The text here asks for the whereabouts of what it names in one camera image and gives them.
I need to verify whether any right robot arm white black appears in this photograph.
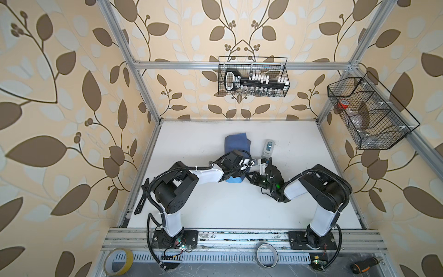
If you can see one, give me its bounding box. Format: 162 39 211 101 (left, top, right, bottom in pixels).
246 164 352 240

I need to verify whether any orange black screwdriver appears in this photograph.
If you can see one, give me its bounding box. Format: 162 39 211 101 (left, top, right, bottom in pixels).
350 257 380 275

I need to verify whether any black tool set in basket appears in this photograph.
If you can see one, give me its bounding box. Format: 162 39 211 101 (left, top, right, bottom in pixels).
222 69 290 92

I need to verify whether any black adjustable wrench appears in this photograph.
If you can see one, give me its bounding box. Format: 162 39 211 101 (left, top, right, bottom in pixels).
134 178 150 215

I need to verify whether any grey ring on rail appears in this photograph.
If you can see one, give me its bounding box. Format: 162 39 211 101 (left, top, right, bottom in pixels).
255 242 279 269

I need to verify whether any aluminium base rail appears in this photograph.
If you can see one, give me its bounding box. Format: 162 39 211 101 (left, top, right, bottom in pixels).
102 227 385 252

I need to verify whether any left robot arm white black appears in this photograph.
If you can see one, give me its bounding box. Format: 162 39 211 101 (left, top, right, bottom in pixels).
142 150 253 238

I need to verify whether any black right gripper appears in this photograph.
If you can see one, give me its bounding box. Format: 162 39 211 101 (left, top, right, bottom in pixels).
245 171 275 193

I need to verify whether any grey tape dispenser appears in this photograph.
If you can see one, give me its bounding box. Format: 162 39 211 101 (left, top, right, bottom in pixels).
261 140 275 159

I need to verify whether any back wall wire basket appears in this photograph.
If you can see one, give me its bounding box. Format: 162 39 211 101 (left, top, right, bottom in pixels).
218 55 290 98

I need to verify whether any blue wrapping paper sheet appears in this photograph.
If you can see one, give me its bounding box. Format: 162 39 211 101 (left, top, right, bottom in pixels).
224 132 253 184

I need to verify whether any yellow tape roll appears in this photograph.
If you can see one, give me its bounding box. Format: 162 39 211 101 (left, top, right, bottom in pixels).
103 248 135 277

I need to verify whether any right wall wire basket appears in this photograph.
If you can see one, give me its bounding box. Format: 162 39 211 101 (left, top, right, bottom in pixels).
327 72 420 150

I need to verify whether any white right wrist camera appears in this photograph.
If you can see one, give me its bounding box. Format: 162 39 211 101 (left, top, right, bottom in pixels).
257 158 269 175

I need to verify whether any wall wire basket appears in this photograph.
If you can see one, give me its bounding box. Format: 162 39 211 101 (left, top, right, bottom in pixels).
327 72 420 150
218 55 290 98

